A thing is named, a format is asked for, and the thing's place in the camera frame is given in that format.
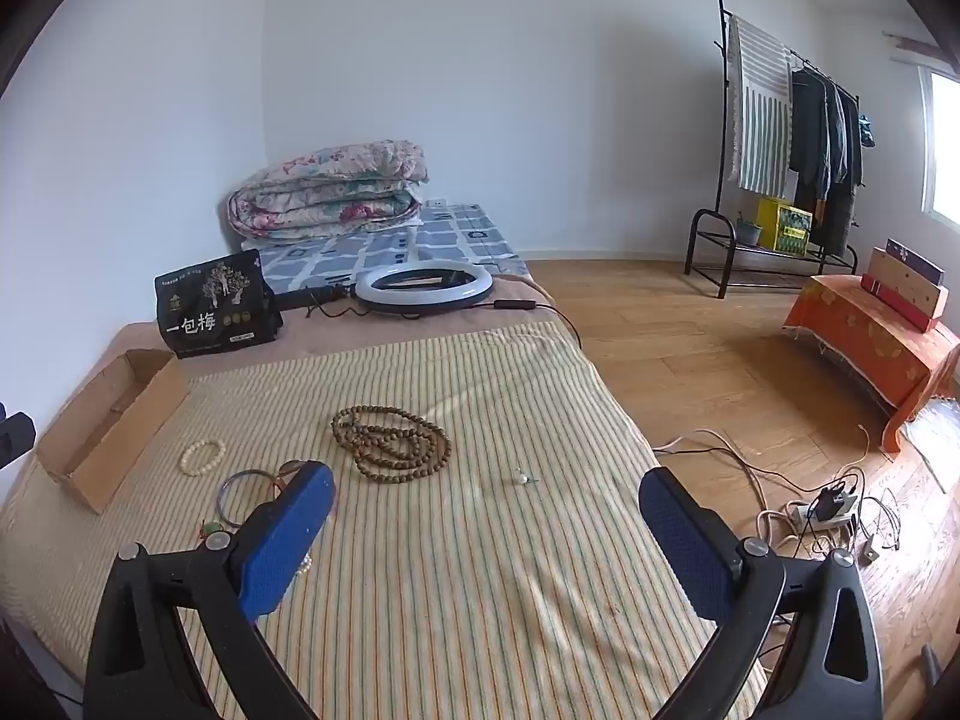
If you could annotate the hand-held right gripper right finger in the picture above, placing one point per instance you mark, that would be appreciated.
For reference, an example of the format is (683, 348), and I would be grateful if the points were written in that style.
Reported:
(682, 547)

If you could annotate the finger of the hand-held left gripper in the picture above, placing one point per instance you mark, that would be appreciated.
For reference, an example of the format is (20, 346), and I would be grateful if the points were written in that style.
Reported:
(19, 441)

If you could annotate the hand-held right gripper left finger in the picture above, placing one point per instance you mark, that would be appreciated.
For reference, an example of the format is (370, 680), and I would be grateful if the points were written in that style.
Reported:
(289, 540)

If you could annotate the cardboard box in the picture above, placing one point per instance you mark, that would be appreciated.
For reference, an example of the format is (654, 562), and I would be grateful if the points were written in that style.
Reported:
(82, 480)

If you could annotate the grey metal bangle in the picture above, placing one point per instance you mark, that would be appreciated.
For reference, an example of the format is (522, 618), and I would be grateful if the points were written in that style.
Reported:
(220, 499)

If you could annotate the white power strip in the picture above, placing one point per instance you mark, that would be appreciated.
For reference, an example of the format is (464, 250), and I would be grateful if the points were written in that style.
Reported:
(806, 516)

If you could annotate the black charger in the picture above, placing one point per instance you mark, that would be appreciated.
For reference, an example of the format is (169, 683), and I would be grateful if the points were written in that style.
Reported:
(829, 502)

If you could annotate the striped yellow blanket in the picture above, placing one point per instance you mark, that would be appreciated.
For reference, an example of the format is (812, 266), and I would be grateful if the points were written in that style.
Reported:
(450, 540)

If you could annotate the small pearl earring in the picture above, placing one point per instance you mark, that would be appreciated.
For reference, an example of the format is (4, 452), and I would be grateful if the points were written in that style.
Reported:
(519, 477)

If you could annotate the small grey plug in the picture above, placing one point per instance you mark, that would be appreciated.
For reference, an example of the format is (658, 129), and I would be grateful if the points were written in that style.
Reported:
(868, 553)

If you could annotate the black snack bag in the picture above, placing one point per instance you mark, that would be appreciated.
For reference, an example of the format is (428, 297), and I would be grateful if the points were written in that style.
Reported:
(210, 300)

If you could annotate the tan bed sheet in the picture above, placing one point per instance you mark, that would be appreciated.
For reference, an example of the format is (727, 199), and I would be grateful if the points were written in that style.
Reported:
(450, 326)

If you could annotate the white patterned mat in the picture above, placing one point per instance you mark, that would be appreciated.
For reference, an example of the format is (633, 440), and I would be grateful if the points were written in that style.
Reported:
(934, 442)

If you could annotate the blue grey patterned sheet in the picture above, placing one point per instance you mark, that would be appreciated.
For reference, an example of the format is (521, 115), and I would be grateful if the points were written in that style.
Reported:
(375, 247)

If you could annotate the red flat box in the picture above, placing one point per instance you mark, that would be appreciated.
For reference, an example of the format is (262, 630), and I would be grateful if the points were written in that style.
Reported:
(892, 304)

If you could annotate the yellow box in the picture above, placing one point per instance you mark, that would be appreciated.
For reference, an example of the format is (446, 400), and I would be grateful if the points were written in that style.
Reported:
(780, 225)

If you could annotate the black metal clothes rack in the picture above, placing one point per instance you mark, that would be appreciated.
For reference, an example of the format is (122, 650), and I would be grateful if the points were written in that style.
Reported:
(711, 211)

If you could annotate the beige flat gift box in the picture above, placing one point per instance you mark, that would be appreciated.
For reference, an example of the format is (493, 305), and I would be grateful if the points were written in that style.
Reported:
(900, 277)

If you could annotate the folded floral quilt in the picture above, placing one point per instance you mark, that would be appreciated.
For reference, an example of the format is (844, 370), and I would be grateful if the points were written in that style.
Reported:
(330, 187)

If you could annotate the black hanging coat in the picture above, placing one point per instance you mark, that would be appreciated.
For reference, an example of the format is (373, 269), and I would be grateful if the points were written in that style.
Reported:
(844, 217)

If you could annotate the dark purple flat box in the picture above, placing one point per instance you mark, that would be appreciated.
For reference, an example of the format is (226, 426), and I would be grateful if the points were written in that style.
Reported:
(911, 255)

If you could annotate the dark green hanging jacket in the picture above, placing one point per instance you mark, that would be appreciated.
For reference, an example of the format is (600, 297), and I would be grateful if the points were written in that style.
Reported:
(806, 135)

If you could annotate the blue grey hanging shirt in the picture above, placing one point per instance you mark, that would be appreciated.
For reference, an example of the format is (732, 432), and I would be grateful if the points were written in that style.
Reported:
(836, 135)

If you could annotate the green striped towel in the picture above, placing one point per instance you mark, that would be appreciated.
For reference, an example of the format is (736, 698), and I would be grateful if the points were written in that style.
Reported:
(757, 112)

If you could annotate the teal hanging cloth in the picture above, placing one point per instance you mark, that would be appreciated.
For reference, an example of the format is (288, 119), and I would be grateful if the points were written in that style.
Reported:
(867, 133)

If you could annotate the window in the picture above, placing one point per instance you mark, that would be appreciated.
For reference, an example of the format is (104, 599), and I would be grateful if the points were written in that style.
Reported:
(946, 150)

